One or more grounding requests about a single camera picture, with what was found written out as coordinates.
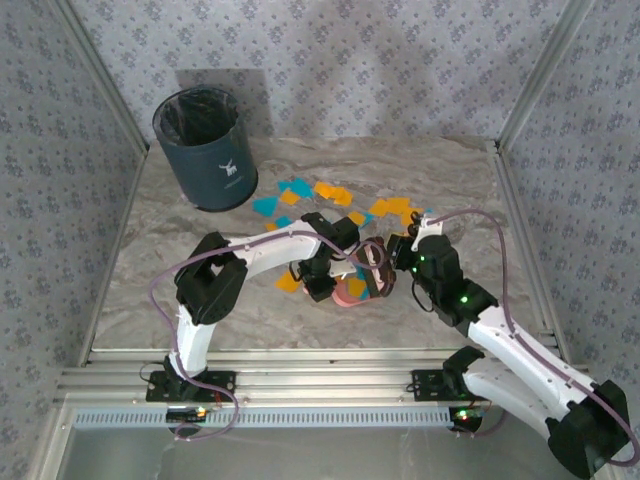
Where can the black pink hand brush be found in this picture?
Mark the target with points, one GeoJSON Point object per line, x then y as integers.
{"type": "Point", "coordinates": [376, 274]}

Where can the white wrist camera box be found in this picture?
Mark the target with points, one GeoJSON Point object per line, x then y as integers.
{"type": "Point", "coordinates": [342, 270]}
{"type": "Point", "coordinates": [429, 229]}

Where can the aluminium table side rail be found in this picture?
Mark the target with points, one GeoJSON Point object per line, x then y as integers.
{"type": "Point", "coordinates": [131, 200]}
{"type": "Point", "coordinates": [516, 200]}

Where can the small orange paper scrap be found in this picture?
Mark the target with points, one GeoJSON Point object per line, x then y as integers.
{"type": "Point", "coordinates": [356, 217]}

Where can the pink plastic dustpan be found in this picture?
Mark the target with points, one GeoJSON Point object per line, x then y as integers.
{"type": "Point", "coordinates": [345, 299]}

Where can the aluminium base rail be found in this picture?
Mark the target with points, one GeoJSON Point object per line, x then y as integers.
{"type": "Point", "coordinates": [325, 385]}

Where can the dark blue waste bin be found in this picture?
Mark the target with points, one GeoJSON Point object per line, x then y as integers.
{"type": "Point", "coordinates": [215, 165]}

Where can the aluminium frame post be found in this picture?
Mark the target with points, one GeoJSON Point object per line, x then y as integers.
{"type": "Point", "coordinates": [105, 75]}
{"type": "Point", "coordinates": [543, 75]}

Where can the right controller board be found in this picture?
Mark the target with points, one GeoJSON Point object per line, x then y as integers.
{"type": "Point", "coordinates": [465, 416]}

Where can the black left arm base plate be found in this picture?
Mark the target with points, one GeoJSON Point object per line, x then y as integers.
{"type": "Point", "coordinates": [225, 381]}

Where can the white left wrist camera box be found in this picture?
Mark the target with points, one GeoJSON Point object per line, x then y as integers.
{"type": "Point", "coordinates": [342, 270]}

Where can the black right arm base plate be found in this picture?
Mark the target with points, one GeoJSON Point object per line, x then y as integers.
{"type": "Point", "coordinates": [425, 386]}

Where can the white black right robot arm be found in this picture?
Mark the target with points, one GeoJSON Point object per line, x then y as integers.
{"type": "Point", "coordinates": [525, 350]}

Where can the clear plastic bin liner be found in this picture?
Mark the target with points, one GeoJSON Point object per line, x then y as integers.
{"type": "Point", "coordinates": [200, 115]}

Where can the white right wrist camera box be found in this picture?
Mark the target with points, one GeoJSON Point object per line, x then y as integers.
{"type": "Point", "coordinates": [429, 229]}

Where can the aluminium frame leg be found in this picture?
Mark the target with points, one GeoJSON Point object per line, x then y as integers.
{"type": "Point", "coordinates": [50, 440]}

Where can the controller board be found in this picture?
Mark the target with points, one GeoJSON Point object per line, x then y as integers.
{"type": "Point", "coordinates": [187, 414]}
{"type": "Point", "coordinates": [465, 416]}

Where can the left controller board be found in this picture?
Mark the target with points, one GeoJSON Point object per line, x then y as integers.
{"type": "Point", "coordinates": [187, 414]}

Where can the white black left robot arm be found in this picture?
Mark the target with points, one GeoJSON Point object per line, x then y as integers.
{"type": "Point", "coordinates": [270, 250]}

